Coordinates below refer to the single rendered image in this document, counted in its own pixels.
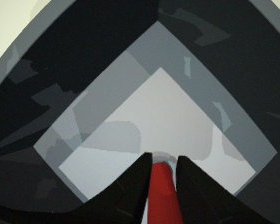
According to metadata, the red peg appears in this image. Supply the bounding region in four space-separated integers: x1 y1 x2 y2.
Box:
147 163 184 224

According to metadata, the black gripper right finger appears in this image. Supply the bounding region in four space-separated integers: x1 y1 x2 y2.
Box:
176 156 273 224

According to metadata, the light grey plate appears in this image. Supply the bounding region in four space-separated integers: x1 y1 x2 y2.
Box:
59 68 256 200

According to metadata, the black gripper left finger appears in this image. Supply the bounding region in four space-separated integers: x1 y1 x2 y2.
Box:
0 152 153 224

